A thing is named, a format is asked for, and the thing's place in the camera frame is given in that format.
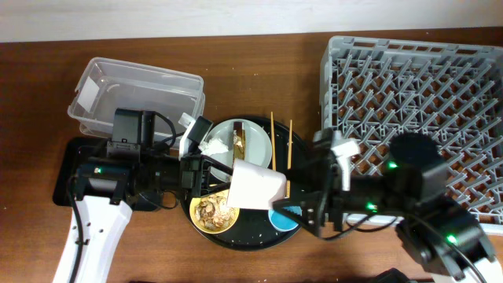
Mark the grey plate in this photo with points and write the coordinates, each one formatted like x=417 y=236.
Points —
x=258 y=143

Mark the grey dishwasher rack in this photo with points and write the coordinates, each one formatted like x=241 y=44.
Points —
x=372 y=90

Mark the wooden chopstick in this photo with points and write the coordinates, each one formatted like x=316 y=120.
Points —
x=289 y=160
x=272 y=138

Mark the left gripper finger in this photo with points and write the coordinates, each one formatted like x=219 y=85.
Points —
x=209 y=163
x=215 y=188

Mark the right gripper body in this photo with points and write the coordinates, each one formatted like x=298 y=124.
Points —
x=339 y=200

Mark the pink plastic cup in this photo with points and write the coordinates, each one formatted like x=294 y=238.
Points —
x=254 y=187

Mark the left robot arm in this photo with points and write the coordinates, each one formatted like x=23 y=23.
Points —
x=135 y=160

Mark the blue plastic cup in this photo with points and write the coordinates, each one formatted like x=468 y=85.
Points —
x=280 y=222

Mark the food scraps and rice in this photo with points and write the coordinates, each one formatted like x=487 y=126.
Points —
x=214 y=212

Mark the left wooden chopstick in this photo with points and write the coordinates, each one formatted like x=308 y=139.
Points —
x=272 y=138

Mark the black rectangular tray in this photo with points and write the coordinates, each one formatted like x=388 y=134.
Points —
x=77 y=153

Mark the right wooden chopstick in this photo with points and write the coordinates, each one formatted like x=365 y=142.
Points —
x=289 y=160

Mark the round black tray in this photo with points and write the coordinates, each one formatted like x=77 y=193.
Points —
x=253 y=230

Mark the yellow bowl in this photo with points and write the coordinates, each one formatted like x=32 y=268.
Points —
x=196 y=226

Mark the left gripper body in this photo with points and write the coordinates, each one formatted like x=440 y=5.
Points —
x=189 y=174

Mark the clear plastic bin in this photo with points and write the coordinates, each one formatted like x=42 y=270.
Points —
x=108 y=84

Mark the gold snack wrapper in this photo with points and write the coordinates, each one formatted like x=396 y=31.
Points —
x=239 y=141

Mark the crumpled white tissue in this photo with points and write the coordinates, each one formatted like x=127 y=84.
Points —
x=212 y=147

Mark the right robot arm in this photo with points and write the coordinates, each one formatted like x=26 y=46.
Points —
x=435 y=231

